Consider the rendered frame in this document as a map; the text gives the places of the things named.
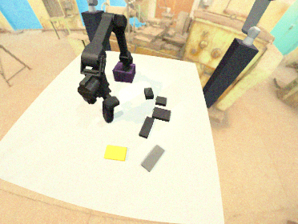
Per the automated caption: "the yellow flat block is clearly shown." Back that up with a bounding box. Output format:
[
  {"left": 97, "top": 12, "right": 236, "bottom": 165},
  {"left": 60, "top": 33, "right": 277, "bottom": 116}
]
[{"left": 104, "top": 145, "right": 127, "bottom": 161}]

